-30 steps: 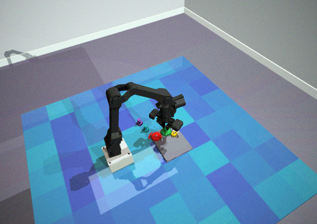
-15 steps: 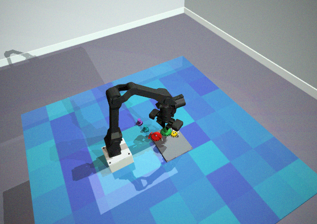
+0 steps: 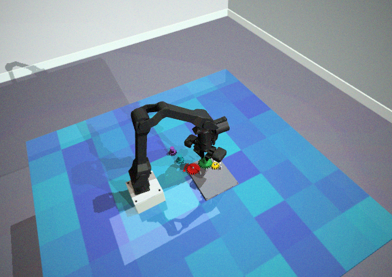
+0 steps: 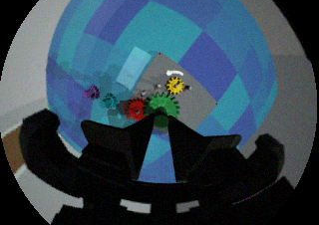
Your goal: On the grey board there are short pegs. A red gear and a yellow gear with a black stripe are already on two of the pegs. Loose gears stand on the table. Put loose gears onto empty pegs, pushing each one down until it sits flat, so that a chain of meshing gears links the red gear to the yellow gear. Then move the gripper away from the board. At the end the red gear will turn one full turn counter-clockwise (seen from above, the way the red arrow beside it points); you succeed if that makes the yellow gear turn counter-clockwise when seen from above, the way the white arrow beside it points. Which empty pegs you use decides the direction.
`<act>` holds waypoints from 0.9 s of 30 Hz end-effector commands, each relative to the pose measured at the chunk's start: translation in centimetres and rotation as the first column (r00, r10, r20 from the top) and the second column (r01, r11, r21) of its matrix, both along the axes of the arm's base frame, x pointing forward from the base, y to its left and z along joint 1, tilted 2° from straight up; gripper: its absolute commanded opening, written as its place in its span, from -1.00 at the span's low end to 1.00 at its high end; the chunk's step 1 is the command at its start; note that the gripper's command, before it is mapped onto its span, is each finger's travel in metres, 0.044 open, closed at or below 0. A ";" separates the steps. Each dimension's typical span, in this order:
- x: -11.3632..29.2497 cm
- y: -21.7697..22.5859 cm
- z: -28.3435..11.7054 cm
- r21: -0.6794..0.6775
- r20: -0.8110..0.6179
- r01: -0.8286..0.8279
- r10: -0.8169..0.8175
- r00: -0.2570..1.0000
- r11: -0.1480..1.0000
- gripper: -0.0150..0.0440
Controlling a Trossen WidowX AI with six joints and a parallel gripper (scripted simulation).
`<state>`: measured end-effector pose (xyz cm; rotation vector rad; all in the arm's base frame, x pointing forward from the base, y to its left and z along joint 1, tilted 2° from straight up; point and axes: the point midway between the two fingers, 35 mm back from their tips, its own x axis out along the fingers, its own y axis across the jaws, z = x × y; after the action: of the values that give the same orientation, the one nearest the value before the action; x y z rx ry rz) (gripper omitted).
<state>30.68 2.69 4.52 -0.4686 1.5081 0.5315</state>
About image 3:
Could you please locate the red gear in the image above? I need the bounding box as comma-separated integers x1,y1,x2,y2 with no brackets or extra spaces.
186,163,200,175

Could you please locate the purple gear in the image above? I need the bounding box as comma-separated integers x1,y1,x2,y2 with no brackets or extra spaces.
169,146,177,155

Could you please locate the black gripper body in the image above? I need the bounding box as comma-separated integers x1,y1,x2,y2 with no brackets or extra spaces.
184,134,227,162

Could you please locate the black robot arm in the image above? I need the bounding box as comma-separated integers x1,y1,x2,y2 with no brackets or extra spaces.
129,101,230,195

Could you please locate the small teal gear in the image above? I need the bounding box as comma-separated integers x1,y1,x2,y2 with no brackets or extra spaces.
176,154,184,164

